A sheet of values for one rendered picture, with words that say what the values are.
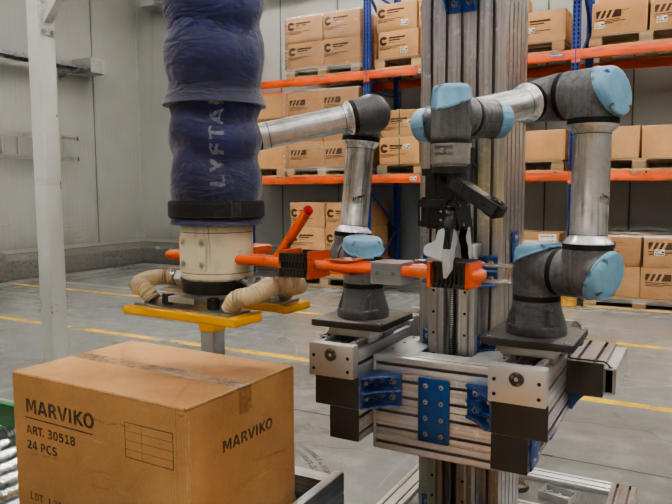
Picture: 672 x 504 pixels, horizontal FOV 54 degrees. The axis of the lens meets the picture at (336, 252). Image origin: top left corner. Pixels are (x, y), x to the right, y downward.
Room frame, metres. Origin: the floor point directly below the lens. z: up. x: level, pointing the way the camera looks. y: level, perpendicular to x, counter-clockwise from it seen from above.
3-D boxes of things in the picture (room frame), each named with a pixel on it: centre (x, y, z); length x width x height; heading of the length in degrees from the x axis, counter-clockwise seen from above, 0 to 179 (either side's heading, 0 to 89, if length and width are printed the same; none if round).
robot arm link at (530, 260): (1.67, -0.52, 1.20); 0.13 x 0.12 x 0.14; 38
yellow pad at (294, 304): (1.66, 0.23, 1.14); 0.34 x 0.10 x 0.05; 59
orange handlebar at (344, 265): (1.58, 0.05, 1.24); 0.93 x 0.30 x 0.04; 59
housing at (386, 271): (1.34, -0.11, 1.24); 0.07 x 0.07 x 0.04; 59
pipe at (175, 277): (1.58, 0.28, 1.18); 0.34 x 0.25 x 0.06; 59
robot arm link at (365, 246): (1.92, -0.08, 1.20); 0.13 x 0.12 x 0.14; 13
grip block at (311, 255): (1.45, 0.07, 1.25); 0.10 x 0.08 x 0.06; 149
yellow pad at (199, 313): (1.50, 0.33, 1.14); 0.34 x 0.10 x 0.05; 59
